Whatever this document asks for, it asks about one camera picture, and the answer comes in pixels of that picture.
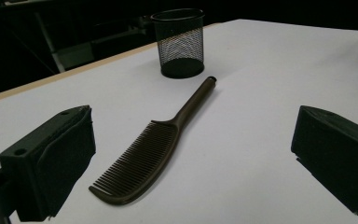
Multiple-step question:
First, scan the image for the black mesh pen holder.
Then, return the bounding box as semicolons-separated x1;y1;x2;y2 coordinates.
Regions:
150;7;205;79

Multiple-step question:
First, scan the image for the white table cover sheet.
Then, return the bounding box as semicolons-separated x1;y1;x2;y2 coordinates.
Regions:
0;19;358;224

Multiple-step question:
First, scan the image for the dark brown handled comb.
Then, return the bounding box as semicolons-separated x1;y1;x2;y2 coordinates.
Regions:
88;76;217;206

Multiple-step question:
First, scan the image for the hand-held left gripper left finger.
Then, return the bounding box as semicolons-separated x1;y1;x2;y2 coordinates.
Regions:
0;105;97;222

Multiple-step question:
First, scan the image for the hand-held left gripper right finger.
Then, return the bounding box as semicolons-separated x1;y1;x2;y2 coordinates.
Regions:
290;105;358;222

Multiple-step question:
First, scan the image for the white metal desk leg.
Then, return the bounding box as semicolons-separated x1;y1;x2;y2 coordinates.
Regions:
34;12;95;74

